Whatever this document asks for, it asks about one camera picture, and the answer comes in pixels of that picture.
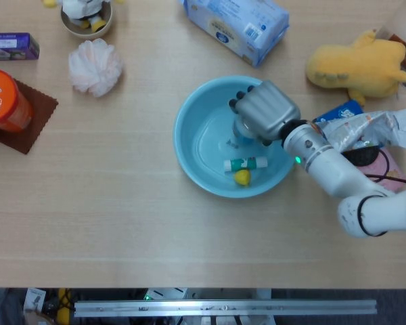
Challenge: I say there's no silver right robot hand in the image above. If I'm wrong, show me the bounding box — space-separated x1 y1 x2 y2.
227 80 302 147

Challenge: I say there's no blue Oreo cookie box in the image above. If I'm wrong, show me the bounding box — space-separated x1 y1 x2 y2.
311 99 405 194

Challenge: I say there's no blue white wipes package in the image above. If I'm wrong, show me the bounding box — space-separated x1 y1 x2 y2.
179 0 290 68

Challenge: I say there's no white snack bag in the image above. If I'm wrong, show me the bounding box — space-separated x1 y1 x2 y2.
316 108 406 153

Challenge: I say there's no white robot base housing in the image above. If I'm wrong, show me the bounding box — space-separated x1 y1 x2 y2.
143 287 189 301

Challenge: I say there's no light blue plastic bowl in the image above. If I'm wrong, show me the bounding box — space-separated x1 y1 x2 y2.
173 76 297 199

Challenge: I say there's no orange cylindrical canister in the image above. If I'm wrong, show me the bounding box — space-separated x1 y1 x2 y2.
0 67 35 133

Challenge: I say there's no purple rectangular box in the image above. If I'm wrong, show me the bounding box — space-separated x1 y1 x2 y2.
0 32 41 62

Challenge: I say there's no green and white glue stick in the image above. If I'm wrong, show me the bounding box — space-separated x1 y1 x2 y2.
223 156 269 173

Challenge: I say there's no small yellow lemon toy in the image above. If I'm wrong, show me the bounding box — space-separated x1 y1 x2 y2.
234 169 252 186

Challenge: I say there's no yellow plush toy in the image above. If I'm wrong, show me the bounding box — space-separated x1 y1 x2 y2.
305 29 406 106

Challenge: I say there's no pink and white bath loofah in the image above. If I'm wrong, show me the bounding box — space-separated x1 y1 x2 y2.
68 37 125 98

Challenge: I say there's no beige round bowl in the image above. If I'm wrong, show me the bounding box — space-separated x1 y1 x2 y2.
60 1 113 39

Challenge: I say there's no black-headed doll in white clothes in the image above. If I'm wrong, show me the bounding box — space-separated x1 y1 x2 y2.
42 0 126 33

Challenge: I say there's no brown cloth mat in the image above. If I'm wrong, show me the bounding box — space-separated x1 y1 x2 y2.
0 78 59 156

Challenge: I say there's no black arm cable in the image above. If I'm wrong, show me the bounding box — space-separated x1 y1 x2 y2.
357 147 406 237

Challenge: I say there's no aluminium rail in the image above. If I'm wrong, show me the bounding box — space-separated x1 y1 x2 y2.
73 299 378 318

